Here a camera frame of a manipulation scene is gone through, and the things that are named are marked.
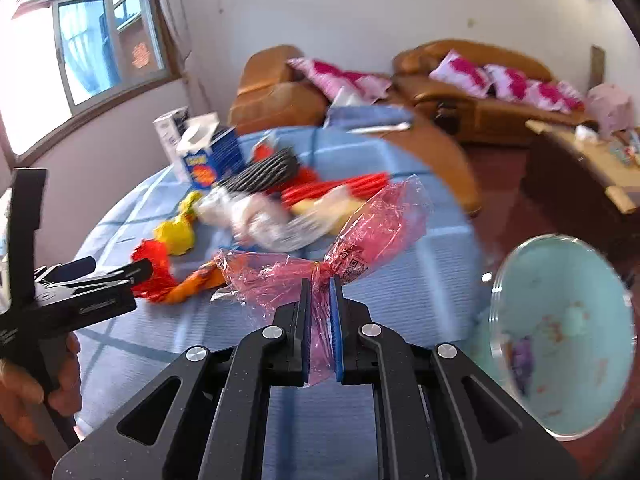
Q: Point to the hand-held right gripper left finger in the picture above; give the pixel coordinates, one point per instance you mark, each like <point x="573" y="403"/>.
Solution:
<point x="306" y="335"/>

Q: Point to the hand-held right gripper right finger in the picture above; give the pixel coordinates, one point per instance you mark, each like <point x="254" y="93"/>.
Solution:
<point x="336" y="335"/>

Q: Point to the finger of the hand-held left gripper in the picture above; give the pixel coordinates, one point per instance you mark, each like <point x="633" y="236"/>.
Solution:
<point x="115" y="280"/>
<point x="75" y="266"/>

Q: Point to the red wrapper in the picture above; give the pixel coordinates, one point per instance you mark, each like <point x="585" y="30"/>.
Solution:
<point x="155" y="291"/>

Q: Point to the yellow wrapper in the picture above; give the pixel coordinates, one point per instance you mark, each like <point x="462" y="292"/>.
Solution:
<point x="175" y="232"/>

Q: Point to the orange wrapper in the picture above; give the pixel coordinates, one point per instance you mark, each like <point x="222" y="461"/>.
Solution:
<point x="197" y="280"/>

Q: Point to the pink clear plastic bag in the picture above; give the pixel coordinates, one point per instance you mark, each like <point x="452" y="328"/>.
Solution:
<point x="370" y="230"/>

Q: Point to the pale yellow sponge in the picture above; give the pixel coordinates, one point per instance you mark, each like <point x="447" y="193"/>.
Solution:
<point x="320" y="210"/>

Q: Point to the teal waste bin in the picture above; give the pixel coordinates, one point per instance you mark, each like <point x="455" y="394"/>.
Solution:
<point x="550" y="285"/>

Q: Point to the person's left hand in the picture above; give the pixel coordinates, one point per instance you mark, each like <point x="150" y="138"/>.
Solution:
<point x="20" y="400"/>

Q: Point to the blue plaid tablecloth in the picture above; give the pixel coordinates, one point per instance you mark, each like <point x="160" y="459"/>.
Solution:
<point x="425" y="260"/>

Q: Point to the white cardboard box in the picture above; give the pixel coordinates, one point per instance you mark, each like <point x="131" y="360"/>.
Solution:
<point x="167" y="132"/>

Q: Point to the blue paper carton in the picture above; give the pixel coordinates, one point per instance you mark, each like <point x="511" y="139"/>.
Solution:
<point x="220" y="157"/>

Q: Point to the black foam fruit net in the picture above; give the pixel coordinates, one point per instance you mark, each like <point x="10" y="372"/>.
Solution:
<point x="265" y="170"/>

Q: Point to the sliding glass window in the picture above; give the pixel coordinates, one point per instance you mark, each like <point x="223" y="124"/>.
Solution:
<point x="90" y="50"/>

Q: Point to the red paper window decoration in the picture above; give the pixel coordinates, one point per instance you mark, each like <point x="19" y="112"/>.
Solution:
<point x="140" y="55"/>

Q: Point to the folded blue plaid cloth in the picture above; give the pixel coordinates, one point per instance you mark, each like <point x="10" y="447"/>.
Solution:
<point x="365" y="115"/>

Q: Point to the brown leather chaise sofa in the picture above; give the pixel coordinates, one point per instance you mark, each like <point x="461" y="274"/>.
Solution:
<point x="280" y="105"/>

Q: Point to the pink floral pillow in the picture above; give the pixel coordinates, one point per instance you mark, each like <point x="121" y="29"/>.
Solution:
<point x="560" y="97"/>
<point x="340" y="77"/>
<point x="460" y="72"/>
<point x="515" y="85"/>

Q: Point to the beige curtain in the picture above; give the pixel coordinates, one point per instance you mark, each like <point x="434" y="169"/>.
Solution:
<point x="175" y="20"/>

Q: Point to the dark wooden coffee table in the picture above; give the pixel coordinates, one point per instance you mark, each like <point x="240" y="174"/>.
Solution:
<point x="565" y="185"/>

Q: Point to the white tissue box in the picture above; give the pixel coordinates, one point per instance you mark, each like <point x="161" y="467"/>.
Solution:
<point x="585" y="134"/>

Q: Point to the pink floral cloth cover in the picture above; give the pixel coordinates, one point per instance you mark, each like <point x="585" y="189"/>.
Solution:
<point x="607" y="107"/>

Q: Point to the rolled brown mat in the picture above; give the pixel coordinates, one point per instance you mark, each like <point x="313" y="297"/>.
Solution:
<point x="598" y="65"/>

